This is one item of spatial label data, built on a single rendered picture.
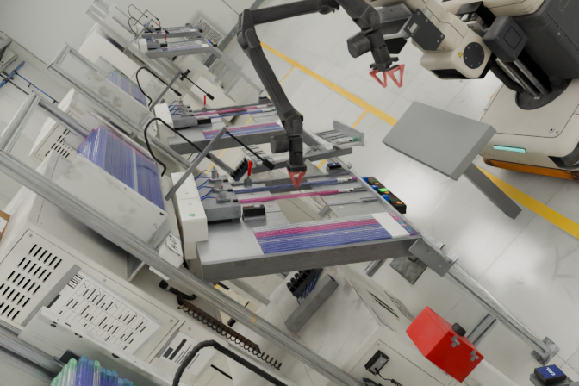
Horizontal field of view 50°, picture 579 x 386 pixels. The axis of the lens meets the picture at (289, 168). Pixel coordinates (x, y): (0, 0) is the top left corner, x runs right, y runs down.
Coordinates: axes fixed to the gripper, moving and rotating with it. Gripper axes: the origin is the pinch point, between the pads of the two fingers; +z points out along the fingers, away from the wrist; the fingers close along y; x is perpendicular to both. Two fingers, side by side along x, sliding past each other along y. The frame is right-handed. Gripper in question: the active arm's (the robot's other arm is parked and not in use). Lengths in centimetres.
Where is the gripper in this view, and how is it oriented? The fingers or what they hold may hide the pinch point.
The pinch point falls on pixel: (296, 184)
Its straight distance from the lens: 251.1
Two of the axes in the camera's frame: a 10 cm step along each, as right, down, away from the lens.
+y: 2.4, 3.0, -9.2
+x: 9.7, -0.9, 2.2
